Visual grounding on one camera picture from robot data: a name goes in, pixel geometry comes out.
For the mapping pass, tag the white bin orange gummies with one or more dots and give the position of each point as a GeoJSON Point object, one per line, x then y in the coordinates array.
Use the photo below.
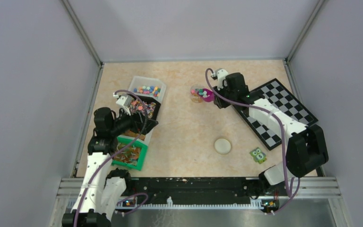
{"type": "Point", "coordinates": [144, 137]}

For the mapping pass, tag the magenta plastic scoop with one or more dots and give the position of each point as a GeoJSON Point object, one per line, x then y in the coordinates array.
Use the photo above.
{"type": "Point", "coordinates": [207, 95]}

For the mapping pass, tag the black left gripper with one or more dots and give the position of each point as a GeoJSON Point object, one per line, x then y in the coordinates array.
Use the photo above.
{"type": "Point", "coordinates": [137, 121]}

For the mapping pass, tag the green owl number card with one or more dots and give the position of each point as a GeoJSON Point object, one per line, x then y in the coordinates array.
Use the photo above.
{"type": "Point", "coordinates": [258, 155]}

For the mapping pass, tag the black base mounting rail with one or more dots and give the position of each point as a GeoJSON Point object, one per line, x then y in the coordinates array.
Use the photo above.
{"type": "Point", "coordinates": [201, 190]}

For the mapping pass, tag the white bin round candies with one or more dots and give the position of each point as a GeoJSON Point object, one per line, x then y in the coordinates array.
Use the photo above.
{"type": "Point", "coordinates": [148, 87]}

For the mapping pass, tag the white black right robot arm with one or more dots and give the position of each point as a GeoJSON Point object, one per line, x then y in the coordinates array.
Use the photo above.
{"type": "Point", "coordinates": [303, 147]}

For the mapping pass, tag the white round jar lid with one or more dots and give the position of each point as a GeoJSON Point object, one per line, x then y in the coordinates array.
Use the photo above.
{"type": "Point", "coordinates": [222, 146]}

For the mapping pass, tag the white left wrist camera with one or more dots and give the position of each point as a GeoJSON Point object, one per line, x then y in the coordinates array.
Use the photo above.
{"type": "Point", "coordinates": [124, 101]}

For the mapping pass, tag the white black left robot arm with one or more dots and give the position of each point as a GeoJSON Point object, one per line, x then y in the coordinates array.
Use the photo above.
{"type": "Point", "coordinates": [100, 191]}

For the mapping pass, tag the clear glass jar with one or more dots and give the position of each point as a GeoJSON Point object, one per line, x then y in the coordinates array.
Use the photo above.
{"type": "Point", "coordinates": [195, 91]}

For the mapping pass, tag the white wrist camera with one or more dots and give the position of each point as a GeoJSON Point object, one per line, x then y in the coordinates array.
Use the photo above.
{"type": "Point", "coordinates": [124, 101]}
{"type": "Point", "coordinates": [220, 76]}

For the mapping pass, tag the black bin mixed candies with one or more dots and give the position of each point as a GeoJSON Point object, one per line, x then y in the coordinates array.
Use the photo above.
{"type": "Point", "coordinates": [145, 103]}

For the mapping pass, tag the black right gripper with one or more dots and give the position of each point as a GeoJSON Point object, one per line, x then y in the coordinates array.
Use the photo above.
{"type": "Point", "coordinates": [219, 101]}

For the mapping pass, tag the green bin stick candies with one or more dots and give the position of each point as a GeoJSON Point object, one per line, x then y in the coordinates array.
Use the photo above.
{"type": "Point", "coordinates": [133, 157]}

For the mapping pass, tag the black white chessboard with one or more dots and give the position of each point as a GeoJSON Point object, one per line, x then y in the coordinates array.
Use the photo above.
{"type": "Point", "coordinates": [282, 99]}

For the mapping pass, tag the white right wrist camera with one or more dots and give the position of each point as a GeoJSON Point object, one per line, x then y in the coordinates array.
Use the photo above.
{"type": "Point", "coordinates": [220, 76]}

